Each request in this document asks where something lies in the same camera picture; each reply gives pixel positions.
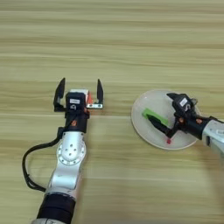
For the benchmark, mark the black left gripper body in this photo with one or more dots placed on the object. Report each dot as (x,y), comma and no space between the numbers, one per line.
(77,124)

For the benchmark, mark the green rectangular block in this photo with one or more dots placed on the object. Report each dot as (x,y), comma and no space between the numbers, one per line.
(153,113)

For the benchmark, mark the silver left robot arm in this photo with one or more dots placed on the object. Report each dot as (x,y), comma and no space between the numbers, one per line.
(68,163)

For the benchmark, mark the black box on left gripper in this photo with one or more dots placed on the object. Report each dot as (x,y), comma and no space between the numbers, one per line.
(74,100)

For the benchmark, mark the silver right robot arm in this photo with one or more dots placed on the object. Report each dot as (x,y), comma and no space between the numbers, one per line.
(215,131)

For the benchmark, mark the round white plate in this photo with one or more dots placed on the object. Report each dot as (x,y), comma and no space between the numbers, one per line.
(151,100)

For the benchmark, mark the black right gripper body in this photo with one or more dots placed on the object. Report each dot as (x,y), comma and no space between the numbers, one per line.
(191,124)

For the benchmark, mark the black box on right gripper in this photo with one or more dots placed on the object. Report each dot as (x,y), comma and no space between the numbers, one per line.
(183,102)

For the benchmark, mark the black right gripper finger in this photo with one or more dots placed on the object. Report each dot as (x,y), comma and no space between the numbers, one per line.
(173,96)
(160,124)

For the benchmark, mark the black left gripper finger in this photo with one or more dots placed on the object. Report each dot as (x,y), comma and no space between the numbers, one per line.
(100,93)
(59,92)

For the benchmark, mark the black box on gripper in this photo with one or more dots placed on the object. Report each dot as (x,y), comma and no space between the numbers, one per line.
(183,102)
(74,100)

